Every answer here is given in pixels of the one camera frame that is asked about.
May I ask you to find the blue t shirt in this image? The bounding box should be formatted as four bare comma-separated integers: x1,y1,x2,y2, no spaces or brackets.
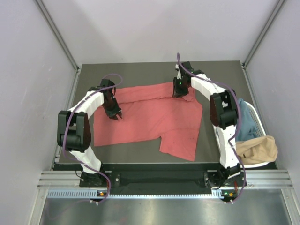
235,98,257,142

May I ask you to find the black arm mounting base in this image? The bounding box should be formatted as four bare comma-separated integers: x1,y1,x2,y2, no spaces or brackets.
79,163,247,188

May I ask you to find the aluminium frame post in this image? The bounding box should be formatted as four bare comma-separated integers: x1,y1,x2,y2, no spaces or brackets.
241,0,286,70
33,0,79,71

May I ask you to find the left aluminium frame post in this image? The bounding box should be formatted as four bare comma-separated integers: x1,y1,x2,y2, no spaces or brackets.
33,0,79,71

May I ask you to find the red t shirt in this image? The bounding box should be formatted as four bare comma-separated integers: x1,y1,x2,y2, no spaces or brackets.
93,82,203,161

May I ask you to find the right aluminium frame post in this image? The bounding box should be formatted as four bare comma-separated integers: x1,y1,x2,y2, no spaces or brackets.
241,0,286,70

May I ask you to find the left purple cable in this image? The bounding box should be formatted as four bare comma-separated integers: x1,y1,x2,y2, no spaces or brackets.
45,74,124,220

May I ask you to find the grey slotted cable duct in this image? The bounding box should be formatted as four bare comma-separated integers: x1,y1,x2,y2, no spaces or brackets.
47,189,236,199

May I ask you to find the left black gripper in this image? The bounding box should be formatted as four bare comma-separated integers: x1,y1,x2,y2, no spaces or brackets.
102,97,121,120

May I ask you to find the white plastic laundry basket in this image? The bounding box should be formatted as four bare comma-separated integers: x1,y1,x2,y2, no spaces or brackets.
212,104,270,169

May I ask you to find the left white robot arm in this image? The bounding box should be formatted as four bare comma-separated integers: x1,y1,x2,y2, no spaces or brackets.
57,79,122,186

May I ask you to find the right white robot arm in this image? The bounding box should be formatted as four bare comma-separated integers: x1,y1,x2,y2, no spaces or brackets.
172,61,241,186

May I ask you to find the tan t shirt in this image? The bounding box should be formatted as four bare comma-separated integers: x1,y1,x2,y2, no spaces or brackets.
236,135,278,165

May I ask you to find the aluminium front rail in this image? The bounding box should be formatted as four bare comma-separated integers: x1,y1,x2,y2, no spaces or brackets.
38,170,293,189

